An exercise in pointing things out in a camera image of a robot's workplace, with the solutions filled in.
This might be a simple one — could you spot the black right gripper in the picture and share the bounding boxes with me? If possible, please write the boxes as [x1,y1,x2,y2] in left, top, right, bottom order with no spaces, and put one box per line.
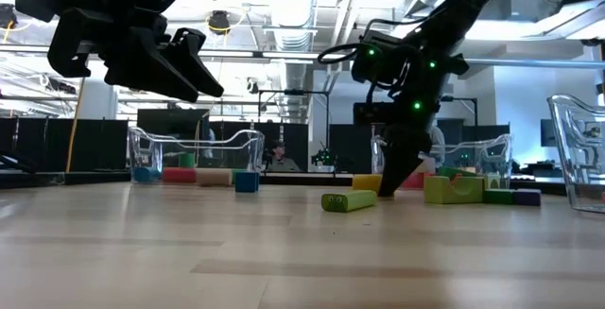
[353,39,470,197]

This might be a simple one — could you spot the yellow wooden cylinder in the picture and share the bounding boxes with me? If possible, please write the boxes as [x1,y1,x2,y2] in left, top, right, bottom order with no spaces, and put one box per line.
[352,174,383,195]

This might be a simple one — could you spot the long lime green block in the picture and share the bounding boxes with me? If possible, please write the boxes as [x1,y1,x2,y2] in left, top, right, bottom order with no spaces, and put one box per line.
[320,189,378,214]

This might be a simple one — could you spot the blue wooden cylinder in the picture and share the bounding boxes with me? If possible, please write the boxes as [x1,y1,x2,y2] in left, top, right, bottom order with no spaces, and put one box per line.
[132,166,163,183]

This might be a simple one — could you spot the purple wooden block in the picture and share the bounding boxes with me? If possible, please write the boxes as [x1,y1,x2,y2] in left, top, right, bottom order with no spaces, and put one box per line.
[512,188,543,208]

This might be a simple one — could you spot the small blue arch block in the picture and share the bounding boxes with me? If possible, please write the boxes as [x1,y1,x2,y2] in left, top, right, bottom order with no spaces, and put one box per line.
[234,171,261,194]

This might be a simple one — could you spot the small lime green block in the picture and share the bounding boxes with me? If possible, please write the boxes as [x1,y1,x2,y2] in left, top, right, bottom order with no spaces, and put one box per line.
[423,175,458,205]

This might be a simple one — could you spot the black device with green light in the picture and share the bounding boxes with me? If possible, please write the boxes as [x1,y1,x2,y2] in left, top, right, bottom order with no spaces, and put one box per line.
[310,146,339,169]

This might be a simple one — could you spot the clear plastic bin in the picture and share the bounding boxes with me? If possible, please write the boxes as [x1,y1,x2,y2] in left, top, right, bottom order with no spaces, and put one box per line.
[546,93,605,215]
[371,133,514,180]
[127,127,266,183]

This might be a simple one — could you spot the black partition panels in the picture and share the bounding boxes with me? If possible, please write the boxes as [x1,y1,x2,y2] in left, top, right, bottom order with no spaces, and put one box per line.
[0,117,511,174]

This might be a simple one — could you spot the long ceiling light strip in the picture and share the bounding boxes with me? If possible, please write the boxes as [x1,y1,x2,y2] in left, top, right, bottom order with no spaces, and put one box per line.
[0,43,605,69]

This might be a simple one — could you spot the seated person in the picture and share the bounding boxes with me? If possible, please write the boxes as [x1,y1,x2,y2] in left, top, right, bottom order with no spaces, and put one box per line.
[263,140,302,173]

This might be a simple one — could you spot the black overhead camera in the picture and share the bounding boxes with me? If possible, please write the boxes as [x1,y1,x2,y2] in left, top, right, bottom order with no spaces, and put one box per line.
[207,9,233,35]

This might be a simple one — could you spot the black metal gantry frame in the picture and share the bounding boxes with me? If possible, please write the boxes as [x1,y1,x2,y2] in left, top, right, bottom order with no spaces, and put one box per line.
[441,94,479,129]

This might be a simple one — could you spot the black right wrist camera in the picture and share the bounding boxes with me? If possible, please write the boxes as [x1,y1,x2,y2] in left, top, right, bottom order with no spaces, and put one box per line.
[351,31,403,86]

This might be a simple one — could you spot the long yellow cable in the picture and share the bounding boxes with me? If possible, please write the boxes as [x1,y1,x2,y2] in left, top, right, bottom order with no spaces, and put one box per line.
[65,79,85,172]

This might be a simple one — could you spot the dark wall screen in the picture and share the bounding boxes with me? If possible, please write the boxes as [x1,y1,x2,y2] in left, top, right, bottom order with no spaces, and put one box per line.
[540,118,572,148]

